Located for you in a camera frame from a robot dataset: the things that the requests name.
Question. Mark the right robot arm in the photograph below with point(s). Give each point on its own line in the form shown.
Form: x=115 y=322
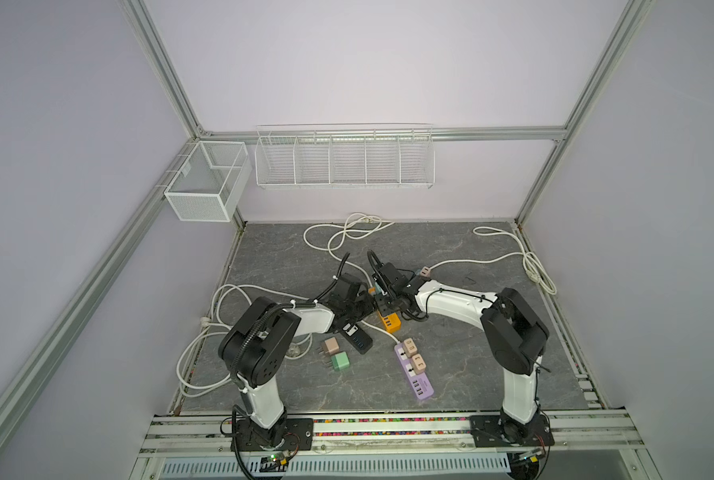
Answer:
x=515 y=334

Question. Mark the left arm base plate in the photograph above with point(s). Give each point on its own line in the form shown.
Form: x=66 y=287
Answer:
x=295 y=433

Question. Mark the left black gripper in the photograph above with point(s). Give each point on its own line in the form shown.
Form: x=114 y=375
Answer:
x=366 y=298

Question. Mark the white slotted cable duct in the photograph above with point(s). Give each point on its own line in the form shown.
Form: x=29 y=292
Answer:
x=349 y=466

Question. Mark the long white wire basket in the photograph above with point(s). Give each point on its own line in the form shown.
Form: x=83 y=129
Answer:
x=345 y=156

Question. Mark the pink plug purple strip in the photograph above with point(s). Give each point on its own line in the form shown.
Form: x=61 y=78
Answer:
x=409 y=347
x=418 y=364

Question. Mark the orange power strip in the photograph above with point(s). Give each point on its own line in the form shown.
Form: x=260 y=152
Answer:
x=388 y=316

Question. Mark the pink plug lower purple strip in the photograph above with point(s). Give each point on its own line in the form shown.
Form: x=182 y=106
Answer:
x=418 y=364

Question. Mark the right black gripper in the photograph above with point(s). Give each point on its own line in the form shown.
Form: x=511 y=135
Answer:
x=382 y=296

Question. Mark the green USB charger plug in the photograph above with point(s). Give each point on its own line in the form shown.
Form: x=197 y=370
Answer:
x=340 y=361

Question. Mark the pink plug upper purple strip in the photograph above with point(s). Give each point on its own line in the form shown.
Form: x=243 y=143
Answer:
x=409 y=347

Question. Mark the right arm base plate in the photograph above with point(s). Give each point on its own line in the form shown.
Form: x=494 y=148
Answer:
x=497 y=430

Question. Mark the small white mesh basket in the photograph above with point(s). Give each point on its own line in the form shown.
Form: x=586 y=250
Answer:
x=209 y=183

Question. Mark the purple power strip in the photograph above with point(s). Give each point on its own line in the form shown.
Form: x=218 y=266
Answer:
x=420 y=384

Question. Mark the black power strip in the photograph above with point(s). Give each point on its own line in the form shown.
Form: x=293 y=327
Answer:
x=357 y=337

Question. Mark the pink USB charger plug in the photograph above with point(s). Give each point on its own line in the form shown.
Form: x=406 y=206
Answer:
x=330 y=346

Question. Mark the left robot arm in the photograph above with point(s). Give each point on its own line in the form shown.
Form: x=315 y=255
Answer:
x=254 y=349

